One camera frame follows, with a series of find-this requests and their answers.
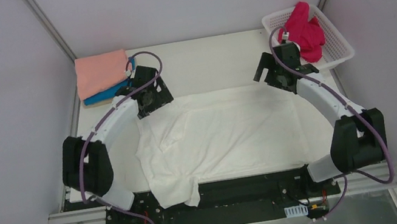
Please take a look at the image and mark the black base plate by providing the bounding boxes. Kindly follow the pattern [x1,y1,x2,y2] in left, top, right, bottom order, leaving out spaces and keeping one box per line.
[59,145,385,224]

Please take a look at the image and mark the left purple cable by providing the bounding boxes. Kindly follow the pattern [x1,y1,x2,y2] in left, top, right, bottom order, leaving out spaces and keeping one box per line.
[39,48,192,224]

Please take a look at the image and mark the right white cable duct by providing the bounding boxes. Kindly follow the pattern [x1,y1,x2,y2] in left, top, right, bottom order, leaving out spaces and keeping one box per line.
[283,205,308,218]

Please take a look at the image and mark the purple cable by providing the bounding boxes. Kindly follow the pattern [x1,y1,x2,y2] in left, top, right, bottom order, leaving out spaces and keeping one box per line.
[39,48,192,224]
[253,11,397,224]

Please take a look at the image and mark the blue folded t shirt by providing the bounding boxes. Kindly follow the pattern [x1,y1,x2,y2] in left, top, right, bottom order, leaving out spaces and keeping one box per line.
[77,57,136,106]

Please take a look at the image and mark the white printed t shirt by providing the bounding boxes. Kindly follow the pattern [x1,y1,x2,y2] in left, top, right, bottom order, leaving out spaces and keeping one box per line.
[127,71,344,217]

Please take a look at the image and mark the aluminium frame rail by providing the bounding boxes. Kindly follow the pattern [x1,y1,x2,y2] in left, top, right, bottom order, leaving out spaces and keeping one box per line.
[47,173,397,224]

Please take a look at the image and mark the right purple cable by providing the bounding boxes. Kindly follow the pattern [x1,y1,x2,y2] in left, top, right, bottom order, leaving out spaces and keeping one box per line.
[253,11,397,224]

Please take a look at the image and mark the pink folded t shirt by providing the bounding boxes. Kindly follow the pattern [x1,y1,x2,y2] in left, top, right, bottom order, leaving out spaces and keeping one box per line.
[74,49,128,101]

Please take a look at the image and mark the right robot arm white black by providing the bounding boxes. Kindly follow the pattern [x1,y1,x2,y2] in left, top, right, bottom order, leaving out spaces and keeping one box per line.
[254,42,390,197]

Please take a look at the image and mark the white plastic basket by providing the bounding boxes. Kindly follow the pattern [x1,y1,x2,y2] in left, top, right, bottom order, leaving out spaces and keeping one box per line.
[261,4,355,71]

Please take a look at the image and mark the magenta crumpled t shirt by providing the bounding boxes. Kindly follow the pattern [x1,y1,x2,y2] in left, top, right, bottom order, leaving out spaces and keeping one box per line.
[284,2,326,63]

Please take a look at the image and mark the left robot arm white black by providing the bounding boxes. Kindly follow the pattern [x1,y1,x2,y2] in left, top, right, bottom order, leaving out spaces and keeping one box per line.
[62,65,174,224]

